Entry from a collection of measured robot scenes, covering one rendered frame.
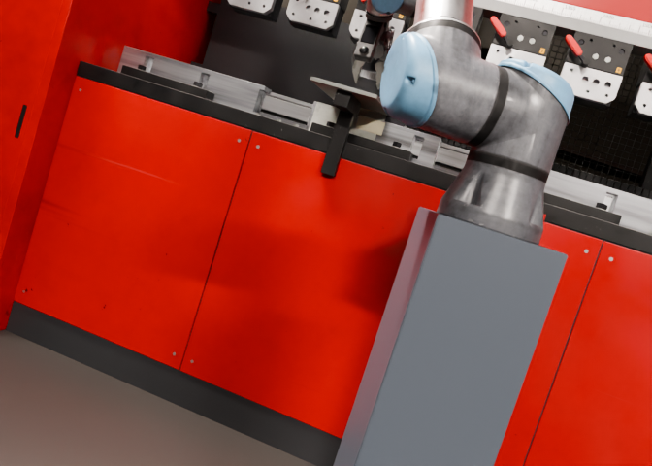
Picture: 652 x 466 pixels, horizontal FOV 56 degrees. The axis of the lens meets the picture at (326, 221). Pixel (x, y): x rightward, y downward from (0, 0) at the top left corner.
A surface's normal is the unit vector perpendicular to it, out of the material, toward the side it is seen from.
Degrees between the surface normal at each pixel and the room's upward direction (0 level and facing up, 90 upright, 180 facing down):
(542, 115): 90
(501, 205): 72
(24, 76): 90
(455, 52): 56
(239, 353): 90
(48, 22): 90
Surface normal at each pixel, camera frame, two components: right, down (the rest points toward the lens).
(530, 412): -0.23, 0.00
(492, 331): -0.01, 0.08
